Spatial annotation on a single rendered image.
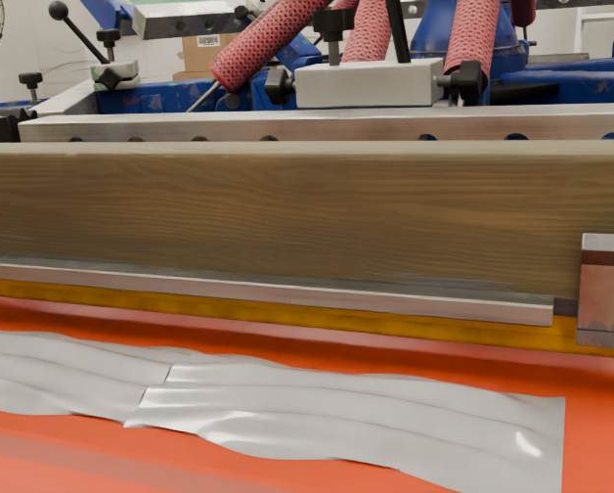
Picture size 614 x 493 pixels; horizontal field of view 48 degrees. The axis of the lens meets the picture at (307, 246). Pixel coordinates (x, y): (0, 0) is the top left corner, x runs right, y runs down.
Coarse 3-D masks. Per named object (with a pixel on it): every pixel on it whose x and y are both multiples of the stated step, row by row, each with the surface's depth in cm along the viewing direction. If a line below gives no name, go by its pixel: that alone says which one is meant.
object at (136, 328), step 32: (0, 320) 43; (32, 320) 42; (64, 320) 42; (96, 320) 42; (128, 320) 41; (160, 320) 41; (192, 320) 41; (224, 320) 40; (0, 416) 32; (32, 416) 32; (64, 416) 31
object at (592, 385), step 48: (240, 336) 38; (288, 336) 37; (336, 336) 37; (384, 336) 37; (480, 384) 31; (528, 384) 31; (576, 384) 31; (144, 432) 30; (576, 432) 27; (288, 480) 26; (336, 480) 26; (384, 480) 25; (576, 480) 25
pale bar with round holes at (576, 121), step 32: (32, 128) 68; (64, 128) 66; (96, 128) 65; (128, 128) 64; (160, 128) 62; (192, 128) 61; (224, 128) 60; (256, 128) 59; (288, 128) 58; (320, 128) 57; (352, 128) 56; (384, 128) 55; (416, 128) 54; (448, 128) 53; (480, 128) 52; (512, 128) 51; (544, 128) 51; (576, 128) 50; (608, 128) 49
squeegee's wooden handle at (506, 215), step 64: (0, 192) 40; (64, 192) 39; (128, 192) 37; (192, 192) 36; (256, 192) 34; (320, 192) 33; (384, 192) 32; (448, 192) 31; (512, 192) 30; (576, 192) 29; (64, 256) 40; (128, 256) 38; (192, 256) 37; (256, 256) 35; (320, 256) 34; (384, 256) 33; (448, 256) 32; (512, 256) 31; (576, 256) 30
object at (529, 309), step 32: (0, 256) 42; (128, 288) 37; (160, 288) 37; (192, 288) 36; (224, 288) 35; (256, 288) 34; (288, 288) 34; (320, 288) 33; (352, 288) 33; (384, 288) 33; (416, 288) 32; (448, 288) 32; (480, 320) 31; (512, 320) 30; (544, 320) 30
